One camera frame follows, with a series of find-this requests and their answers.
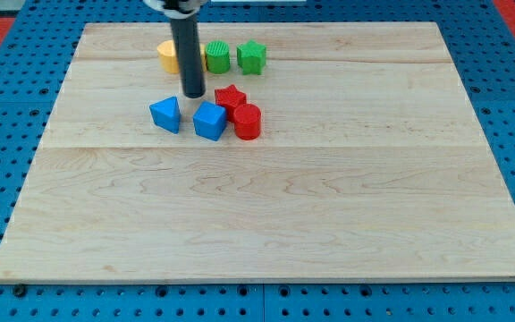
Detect green star block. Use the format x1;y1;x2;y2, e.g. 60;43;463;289
236;39;266;75

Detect blue cube block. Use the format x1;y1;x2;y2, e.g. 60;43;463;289
193;101;227;141

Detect red star block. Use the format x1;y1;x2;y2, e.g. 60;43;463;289
215;84;247;123

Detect red cylinder block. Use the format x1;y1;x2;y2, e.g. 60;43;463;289
233;104;261;140

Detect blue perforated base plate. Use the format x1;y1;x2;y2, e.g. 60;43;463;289
0;1;515;321

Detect green cylinder block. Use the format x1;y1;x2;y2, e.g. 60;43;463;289
206;40;231;74

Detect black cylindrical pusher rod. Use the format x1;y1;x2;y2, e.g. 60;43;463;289
170;15;206;98

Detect blue triangular prism block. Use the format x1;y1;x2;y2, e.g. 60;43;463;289
149;97;181;133

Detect light wooden board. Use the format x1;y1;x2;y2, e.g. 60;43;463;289
0;22;515;284

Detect yellow block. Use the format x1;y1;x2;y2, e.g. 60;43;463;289
156;40;207;74

